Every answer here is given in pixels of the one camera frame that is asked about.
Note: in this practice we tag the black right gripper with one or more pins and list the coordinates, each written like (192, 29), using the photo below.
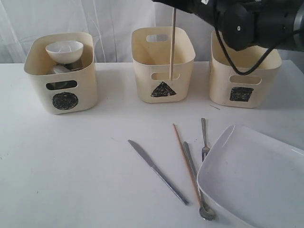
(235, 19)

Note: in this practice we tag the steel spoon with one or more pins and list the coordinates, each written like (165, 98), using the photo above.
(204, 210)

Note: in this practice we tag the steel mug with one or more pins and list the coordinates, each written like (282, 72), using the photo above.
(66, 68)

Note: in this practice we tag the cream bin with square mark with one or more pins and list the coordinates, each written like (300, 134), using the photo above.
(228, 88)

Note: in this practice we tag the cream bin with triangle mark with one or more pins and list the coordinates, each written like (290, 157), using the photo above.
(151, 50)

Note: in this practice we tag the steel table knife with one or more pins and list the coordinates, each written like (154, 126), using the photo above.
(155, 168)

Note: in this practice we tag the cream bin with circle mark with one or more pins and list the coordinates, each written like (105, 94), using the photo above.
(38, 63)

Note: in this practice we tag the white round bowl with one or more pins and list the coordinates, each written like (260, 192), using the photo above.
(65, 52)

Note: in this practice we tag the wooden chopstick long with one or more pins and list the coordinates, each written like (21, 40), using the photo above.
(173, 25)

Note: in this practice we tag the stainless steel bowl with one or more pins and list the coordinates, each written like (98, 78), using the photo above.
(61, 85)

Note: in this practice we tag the steel fork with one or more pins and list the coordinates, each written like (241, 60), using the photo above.
(205, 150)

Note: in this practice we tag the white square plate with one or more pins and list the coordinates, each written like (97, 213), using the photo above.
(255, 180)

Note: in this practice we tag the wooden chopstick thin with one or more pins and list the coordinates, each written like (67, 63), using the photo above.
(186, 166)

